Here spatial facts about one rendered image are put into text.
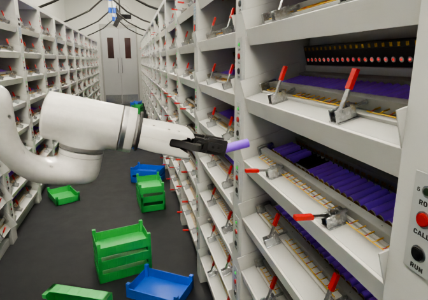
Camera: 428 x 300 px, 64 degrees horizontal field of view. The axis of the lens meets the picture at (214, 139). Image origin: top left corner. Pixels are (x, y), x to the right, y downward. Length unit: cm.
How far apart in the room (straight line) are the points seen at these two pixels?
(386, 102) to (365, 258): 24
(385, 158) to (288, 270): 45
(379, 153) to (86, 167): 47
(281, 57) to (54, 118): 66
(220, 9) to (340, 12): 116
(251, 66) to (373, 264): 63
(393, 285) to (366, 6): 38
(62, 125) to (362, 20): 49
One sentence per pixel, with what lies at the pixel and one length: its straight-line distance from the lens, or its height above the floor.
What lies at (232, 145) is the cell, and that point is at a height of 105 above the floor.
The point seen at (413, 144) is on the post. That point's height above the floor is 112.
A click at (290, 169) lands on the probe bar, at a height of 96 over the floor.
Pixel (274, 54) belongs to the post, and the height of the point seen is 123.
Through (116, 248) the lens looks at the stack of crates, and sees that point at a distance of 206.
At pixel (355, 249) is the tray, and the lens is 61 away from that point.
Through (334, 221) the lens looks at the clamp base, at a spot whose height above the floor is 94.
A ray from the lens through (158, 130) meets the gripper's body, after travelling 61.
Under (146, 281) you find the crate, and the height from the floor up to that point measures 0.
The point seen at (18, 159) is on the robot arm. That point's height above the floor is 107.
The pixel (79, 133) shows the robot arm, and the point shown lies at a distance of 62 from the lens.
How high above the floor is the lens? 122
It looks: 13 degrees down
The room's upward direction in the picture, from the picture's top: straight up
